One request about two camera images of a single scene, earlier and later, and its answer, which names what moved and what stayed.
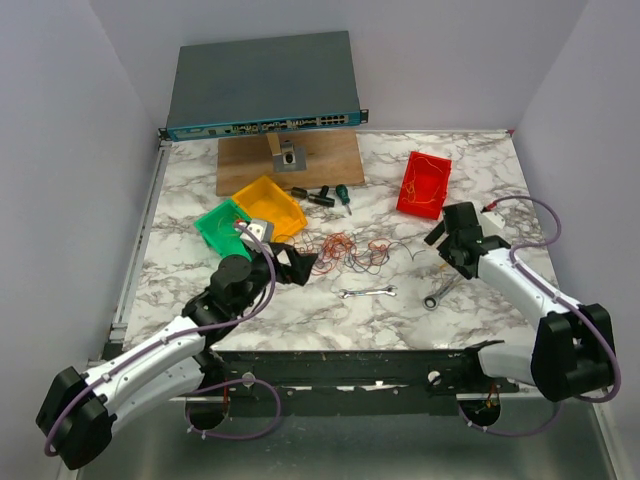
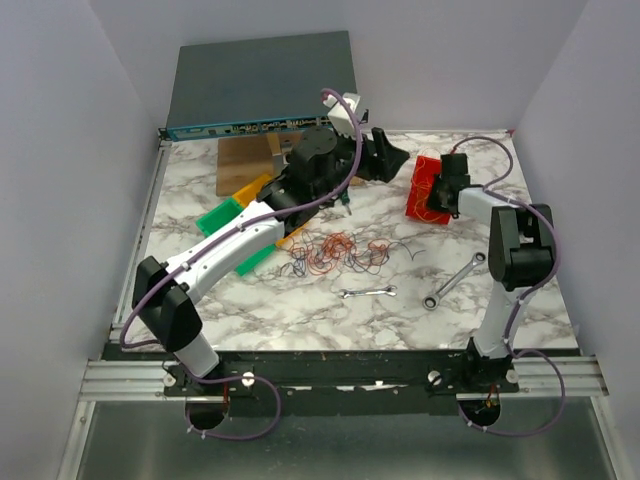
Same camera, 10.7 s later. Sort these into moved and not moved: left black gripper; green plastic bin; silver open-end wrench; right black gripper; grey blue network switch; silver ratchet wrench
Moved: left black gripper; right black gripper
Not moved: silver ratchet wrench; silver open-end wrench; grey blue network switch; green plastic bin
